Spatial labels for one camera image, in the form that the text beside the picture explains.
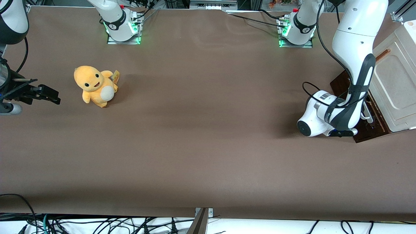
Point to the metal camera stand post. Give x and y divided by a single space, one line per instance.
200 224

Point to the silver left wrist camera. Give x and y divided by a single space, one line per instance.
341 133

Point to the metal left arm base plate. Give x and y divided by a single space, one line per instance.
286 45

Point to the aluminium frame profile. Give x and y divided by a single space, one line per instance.
401 13

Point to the yellow plush toy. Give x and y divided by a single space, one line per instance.
92 84

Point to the dark wooden board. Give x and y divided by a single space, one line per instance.
365 136

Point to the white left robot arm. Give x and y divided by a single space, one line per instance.
354 39

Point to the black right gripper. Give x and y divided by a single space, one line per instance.
17 88

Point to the white power strip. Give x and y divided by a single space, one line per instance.
213 4

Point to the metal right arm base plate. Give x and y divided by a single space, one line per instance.
112 41

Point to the brown table cover sheet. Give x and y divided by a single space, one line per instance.
208 130

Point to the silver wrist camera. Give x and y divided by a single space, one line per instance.
9 109
341 133

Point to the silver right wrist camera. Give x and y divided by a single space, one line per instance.
9 109

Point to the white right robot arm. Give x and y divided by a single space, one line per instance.
113 19

